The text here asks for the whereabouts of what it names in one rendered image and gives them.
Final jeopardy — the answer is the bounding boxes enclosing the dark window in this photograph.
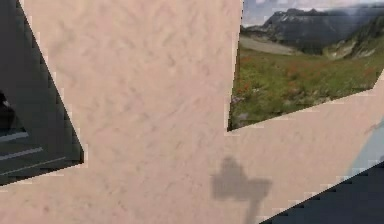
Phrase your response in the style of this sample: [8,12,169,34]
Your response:
[0,0,85,187]

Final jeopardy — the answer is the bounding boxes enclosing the mountain landscape window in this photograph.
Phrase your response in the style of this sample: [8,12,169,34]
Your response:
[226,0,384,132]

